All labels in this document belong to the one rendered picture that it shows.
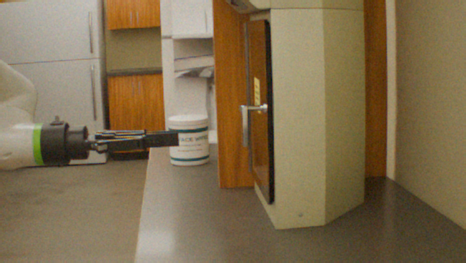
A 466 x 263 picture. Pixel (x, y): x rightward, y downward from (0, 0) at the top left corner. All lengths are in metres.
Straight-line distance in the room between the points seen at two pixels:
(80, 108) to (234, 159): 4.67
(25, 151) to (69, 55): 4.93
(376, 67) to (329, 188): 0.49
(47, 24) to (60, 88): 0.70
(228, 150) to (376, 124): 0.43
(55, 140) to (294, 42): 0.54
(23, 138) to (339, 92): 0.69
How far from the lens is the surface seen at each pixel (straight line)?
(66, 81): 6.17
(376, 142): 1.67
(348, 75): 1.31
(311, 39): 1.20
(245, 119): 1.24
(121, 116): 6.26
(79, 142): 1.22
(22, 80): 1.32
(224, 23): 1.55
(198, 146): 1.86
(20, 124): 1.27
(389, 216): 1.35
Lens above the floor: 1.37
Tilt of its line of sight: 10 degrees down
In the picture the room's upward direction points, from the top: 2 degrees counter-clockwise
